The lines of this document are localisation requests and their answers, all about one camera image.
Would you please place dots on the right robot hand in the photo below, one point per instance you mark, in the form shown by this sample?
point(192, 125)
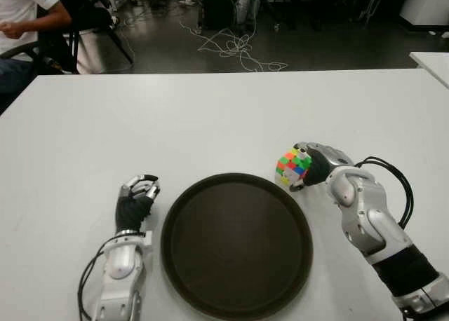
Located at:
point(326, 160)

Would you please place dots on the person in white shirt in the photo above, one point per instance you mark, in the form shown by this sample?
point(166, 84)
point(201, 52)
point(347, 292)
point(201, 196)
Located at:
point(17, 5)

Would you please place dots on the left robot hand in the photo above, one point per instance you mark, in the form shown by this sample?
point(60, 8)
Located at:
point(131, 210)

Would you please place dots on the dark round plate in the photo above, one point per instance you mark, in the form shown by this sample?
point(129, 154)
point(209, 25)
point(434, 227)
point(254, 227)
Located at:
point(235, 247)

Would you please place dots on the black cabinet on casters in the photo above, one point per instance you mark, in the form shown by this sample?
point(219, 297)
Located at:
point(217, 5)

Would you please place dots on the white side table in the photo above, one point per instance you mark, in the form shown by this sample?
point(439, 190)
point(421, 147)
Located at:
point(433, 63)

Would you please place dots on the black office chair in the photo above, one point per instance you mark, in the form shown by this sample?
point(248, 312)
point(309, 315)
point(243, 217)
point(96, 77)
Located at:
point(84, 19)

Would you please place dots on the multicoloured Rubik's cube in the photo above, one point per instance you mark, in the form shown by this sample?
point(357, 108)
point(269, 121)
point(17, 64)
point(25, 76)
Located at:
point(291, 167)

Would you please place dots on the silver background robot legs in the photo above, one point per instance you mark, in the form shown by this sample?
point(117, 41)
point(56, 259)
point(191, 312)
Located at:
point(245, 5)

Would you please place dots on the white cabinet with black base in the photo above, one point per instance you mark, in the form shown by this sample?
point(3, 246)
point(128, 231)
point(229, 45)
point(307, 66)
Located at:
point(424, 5)

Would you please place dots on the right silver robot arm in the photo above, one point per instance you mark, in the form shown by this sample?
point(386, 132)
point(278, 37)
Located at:
point(375, 223)

